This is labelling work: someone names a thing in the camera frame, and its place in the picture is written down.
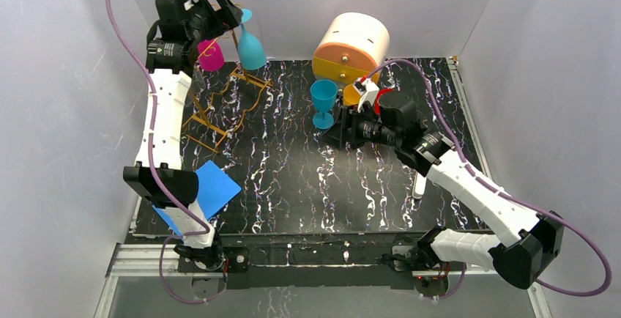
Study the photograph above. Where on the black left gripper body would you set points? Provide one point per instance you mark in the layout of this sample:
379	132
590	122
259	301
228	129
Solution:
222	6

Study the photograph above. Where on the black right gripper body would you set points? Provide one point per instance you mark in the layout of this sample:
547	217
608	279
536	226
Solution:
346	128

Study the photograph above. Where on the yellow plastic wine glass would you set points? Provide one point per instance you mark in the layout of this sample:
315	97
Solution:
351	96

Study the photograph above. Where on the teal wine glass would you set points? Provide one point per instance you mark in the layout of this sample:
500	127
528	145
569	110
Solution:
250	50
323	97

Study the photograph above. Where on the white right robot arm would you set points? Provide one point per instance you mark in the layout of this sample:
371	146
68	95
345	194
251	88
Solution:
523	242

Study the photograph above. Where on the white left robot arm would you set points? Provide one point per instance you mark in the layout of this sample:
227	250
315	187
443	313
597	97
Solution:
171	52

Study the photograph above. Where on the magenta plastic wine glass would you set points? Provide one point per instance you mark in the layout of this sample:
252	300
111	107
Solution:
210	56

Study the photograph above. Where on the rear clear wine glass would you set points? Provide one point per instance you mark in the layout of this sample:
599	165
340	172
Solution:
198	81

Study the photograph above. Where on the white oblong remote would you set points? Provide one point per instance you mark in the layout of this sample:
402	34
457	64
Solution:
419	184

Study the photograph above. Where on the round pastel drawer cabinet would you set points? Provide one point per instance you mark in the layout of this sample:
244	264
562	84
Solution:
354	45

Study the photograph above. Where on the blue flat card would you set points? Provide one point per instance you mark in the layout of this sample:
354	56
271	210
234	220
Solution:
213	188

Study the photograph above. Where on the gold wire glass rack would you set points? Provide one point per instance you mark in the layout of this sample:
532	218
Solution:
220	111

